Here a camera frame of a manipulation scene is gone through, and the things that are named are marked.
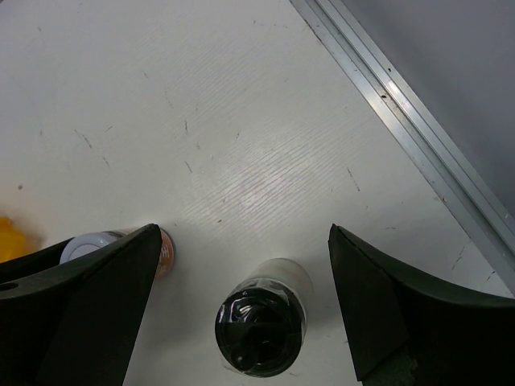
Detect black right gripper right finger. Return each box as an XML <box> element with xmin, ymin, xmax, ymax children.
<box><xmin>328</xmin><ymin>225</ymin><xmax>514</xmax><ymax>385</ymax></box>

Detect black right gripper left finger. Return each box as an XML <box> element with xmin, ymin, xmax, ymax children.
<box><xmin>1</xmin><ymin>224</ymin><xmax>162</xmax><ymax>385</ymax></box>

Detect black lid white powder jar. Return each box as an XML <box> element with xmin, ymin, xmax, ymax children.
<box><xmin>215</xmin><ymin>258</ymin><xmax>313</xmax><ymax>378</ymax></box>

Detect yellow plastic bin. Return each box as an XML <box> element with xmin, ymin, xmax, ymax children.
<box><xmin>0</xmin><ymin>217</ymin><xmax>28</xmax><ymax>263</ymax></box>

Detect aluminium right side rail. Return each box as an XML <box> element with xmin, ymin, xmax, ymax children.
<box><xmin>289</xmin><ymin>0</ymin><xmax>515</xmax><ymax>266</ymax></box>

